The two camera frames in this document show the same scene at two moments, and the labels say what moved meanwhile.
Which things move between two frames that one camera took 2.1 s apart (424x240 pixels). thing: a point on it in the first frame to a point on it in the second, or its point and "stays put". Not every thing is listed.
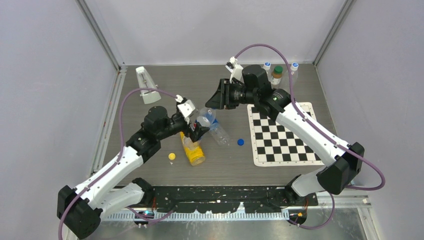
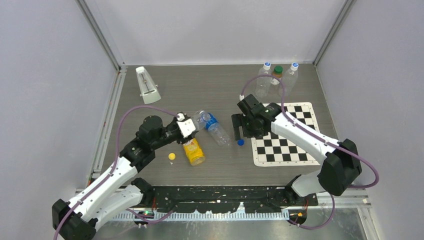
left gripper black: (195, 135) to (186, 139)
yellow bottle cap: (172, 156) stays put
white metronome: (146, 81) stays put
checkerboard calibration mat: (272, 146) stays put
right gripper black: (221, 99) to (238, 120)
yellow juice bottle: (194, 150) stays put
